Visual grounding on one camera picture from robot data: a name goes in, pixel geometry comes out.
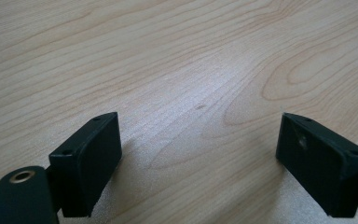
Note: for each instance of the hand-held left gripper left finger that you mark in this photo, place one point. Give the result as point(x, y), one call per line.
point(87, 161)

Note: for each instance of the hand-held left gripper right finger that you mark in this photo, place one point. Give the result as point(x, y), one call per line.
point(320, 174)

